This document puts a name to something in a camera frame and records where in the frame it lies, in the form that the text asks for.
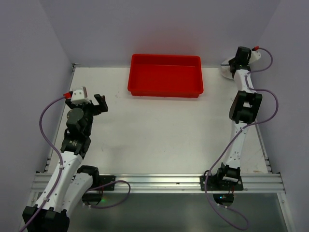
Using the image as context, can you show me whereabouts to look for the white mesh laundry bag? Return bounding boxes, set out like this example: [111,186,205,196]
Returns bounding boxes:
[220,57,234,80]

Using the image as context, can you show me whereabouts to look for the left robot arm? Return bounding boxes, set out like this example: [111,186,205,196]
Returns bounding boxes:
[20,90,108,232]

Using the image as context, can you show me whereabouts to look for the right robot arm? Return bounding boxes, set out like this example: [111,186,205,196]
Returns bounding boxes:
[207,46,263,191]

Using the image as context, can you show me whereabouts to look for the red plastic tray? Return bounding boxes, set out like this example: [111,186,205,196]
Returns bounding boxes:
[127,54,204,98]

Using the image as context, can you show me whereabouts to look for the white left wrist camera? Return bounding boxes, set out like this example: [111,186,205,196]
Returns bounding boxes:
[70,87,89,105]

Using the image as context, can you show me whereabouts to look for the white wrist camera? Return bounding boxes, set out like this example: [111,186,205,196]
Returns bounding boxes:
[249,46,261,64]
[70,87,89,105]

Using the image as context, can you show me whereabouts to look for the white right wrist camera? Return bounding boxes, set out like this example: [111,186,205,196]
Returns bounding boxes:
[249,46,261,64]

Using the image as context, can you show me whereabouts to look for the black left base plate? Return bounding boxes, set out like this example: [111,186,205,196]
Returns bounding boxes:
[98,175,116,191]

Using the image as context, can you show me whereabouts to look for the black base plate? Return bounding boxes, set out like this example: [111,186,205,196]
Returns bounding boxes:
[199,175,244,191]
[98,175,116,191]

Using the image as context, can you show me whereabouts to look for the aluminium frame rail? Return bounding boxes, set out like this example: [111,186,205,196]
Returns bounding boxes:
[31,172,285,194]

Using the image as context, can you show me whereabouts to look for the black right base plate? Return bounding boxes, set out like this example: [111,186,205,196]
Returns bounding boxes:
[199,175,244,191]

